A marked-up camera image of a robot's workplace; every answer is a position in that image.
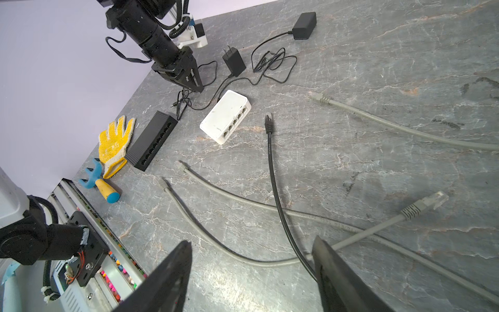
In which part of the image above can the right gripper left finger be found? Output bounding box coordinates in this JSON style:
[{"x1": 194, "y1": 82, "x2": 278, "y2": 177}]
[{"x1": 114, "y1": 240, "x2": 192, "y2": 311}]

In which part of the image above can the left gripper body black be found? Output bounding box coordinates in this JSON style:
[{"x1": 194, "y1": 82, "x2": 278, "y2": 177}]
[{"x1": 152, "y1": 46, "x2": 204, "y2": 93}]

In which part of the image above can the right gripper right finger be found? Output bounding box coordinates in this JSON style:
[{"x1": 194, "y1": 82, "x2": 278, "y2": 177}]
[{"x1": 312, "y1": 236, "x2": 392, "y2": 311}]

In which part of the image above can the black network switch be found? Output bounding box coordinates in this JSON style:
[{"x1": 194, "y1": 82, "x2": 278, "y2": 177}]
[{"x1": 125, "y1": 111, "x2": 178, "y2": 172}]

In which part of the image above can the grey ethernet cable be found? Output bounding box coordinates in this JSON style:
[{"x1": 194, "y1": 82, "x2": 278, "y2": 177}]
[
  {"x1": 155, "y1": 176, "x2": 450, "y2": 268},
  {"x1": 308, "y1": 91, "x2": 499, "y2": 152},
  {"x1": 177, "y1": 160, "x2": 499, "y2": 305}
]

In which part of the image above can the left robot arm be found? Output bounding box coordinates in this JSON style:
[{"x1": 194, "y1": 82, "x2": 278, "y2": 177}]
[{"x1": 1, "y1": 1, "x2": 204, "y2": 265}]

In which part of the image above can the black power adapter plug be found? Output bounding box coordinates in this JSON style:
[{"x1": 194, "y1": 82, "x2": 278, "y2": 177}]
[{"x1": 222, "y1": 45, "x2": 246, "y2": 77}]

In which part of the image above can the yellow work glove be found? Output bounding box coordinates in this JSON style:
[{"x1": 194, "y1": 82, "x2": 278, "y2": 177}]
[{"x1": 98, "y1": 116, "x2": 136, "y2": 179}]

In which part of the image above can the blue yellow toy rake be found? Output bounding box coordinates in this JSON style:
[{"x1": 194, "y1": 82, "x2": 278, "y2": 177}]
[{"x1": 78, "y1": 158, "x2": 120, "y2": 204}]

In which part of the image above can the black power brick far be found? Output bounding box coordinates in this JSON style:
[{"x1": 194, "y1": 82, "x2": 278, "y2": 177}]
[{"x1": 292, "y1": 12, "x2": 317, "y2": 40}]

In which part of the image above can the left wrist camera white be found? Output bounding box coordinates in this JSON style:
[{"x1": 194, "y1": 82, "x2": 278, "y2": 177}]
[{"x1": 174, "y1": 19, "x2": 208, "y2": 49}]

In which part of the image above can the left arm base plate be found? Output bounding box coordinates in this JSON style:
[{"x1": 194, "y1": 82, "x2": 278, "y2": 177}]
[{"x1": 66, "y1": 211, "x2": 110, "y2": 287}]

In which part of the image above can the black ethernet cable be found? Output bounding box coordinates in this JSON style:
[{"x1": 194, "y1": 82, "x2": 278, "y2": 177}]
[{"x1": 264, "y1": 112, "x2": 318, "y2": 282}]

